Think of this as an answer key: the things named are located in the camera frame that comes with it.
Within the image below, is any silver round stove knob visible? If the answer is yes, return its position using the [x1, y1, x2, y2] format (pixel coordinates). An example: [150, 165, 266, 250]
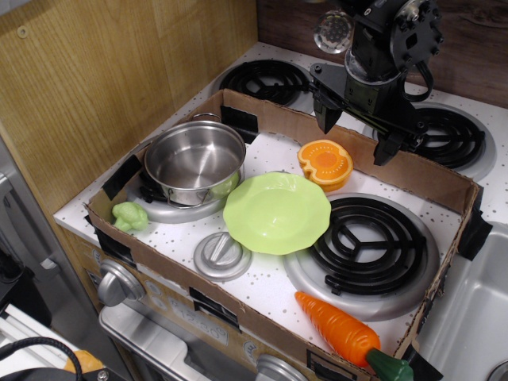
[193, 232, 252, 282]

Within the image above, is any silver oven door handle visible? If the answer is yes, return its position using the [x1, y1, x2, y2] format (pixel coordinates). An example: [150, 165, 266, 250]
[98, 304, 255, 381]

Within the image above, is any orange toy pepper half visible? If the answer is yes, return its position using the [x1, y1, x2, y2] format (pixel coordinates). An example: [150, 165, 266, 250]
[298, 140, 354, 192]

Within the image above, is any black back left coil burner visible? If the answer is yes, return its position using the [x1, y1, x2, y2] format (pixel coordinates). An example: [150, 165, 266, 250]
[210, 60, 313, 114]

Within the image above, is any silver front oven knob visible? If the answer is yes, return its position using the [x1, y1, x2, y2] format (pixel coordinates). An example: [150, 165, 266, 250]
[98, 260, 146, 307]

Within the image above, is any black front right coil burner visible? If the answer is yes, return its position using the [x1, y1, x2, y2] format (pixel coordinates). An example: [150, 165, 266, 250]
[283, 194, 441, 321]

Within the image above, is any orange toy carrot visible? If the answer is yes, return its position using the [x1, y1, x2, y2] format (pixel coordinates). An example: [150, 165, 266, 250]
[294, 291, 414, 380]

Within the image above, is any grey toy sink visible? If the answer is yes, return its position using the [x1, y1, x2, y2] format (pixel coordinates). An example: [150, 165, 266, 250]
[415, 222, 507, 381]

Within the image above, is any silver oven knob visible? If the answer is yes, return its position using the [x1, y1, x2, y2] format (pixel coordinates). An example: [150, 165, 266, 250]
[98, 260, 146, 307]
[255, 354, 306, 381]

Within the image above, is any orange object bottom left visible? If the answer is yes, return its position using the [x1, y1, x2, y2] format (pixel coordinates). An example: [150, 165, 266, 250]
[63, 350, 104, 373]

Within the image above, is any silver lower oven knob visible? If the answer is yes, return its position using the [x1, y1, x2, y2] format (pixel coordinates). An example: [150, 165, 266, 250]
[255, 354, 306, 381]

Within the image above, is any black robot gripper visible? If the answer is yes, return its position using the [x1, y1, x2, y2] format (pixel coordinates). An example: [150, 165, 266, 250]
[310, 1, 444, 166]

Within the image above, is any black back right coil burner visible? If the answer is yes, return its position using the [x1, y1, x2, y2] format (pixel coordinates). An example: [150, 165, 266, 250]
[387, 102, 496, 180]

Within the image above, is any green toy broccoli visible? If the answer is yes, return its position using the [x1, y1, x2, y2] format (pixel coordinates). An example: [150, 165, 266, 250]
[112, 202, 148, 232]

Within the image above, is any black cable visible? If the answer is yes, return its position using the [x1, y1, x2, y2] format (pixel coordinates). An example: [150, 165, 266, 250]
[0, 337, 83, 381]

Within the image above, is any clear hanging strainer ladle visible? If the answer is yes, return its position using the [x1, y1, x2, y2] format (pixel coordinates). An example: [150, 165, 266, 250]
[314, 10, 354, 55]

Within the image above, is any light green plastic plate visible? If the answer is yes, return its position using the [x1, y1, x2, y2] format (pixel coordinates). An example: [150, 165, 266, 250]
[223, 172, 331, 255]

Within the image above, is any stainless steel pot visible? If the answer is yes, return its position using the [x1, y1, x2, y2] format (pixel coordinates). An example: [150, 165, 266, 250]
[144, 120, 246, 209]

